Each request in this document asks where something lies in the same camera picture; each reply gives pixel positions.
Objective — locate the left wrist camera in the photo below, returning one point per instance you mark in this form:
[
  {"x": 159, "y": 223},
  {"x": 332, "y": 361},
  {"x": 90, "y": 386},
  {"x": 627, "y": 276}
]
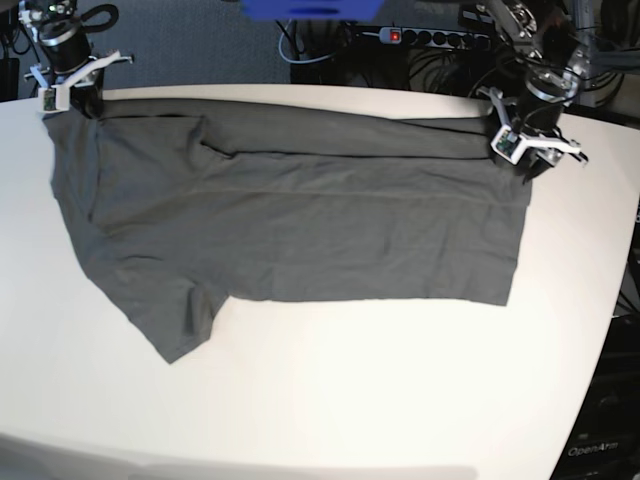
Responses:
[{"x": 508, "y": 145}]

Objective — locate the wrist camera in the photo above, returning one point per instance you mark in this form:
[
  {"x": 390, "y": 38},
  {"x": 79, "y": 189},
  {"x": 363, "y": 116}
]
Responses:
[
  {"x": 508, "y": 145},
  {"x": 54, "y": 99}
]

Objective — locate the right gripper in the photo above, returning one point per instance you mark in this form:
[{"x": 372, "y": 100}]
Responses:
[{"x": 72, "y": 64}]

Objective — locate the black OpenArm base box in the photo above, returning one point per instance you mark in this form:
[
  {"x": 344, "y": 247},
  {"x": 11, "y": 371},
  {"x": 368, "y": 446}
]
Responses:
[{"x": 604, "y": 441}]

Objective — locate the white power strip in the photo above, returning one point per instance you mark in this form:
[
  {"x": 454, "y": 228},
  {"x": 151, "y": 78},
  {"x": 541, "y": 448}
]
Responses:
[{"x": 429, "y": 38}]

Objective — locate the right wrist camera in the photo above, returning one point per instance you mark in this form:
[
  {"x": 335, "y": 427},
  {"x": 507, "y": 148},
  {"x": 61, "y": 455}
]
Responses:
[{"x": 54, "y": 99}]

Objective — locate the grey T-shirt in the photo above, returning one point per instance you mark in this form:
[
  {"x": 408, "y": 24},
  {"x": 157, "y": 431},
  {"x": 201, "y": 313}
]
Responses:
[{"x": 174, "y": 206}]

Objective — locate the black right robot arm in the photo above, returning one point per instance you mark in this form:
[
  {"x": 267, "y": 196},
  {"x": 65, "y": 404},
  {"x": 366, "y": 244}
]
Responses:
[{"x": 62, "y": 16}]

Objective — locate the blue plastic box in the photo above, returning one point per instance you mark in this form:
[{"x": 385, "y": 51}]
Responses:
[{"x": 359, "y": 10}]

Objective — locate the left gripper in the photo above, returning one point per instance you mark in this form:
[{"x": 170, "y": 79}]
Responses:
[{"x": 537, "y": 122}]

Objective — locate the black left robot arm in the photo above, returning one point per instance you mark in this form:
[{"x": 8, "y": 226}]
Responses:
[{"x": 543, "y": 41}]

